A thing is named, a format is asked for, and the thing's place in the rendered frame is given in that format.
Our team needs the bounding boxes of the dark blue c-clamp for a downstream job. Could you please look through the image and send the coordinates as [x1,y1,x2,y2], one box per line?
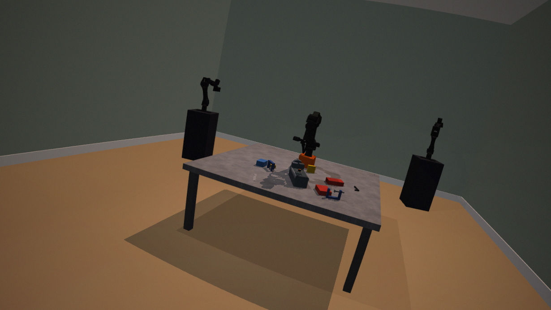
[326,188,344,200]
[267,160,275,172]

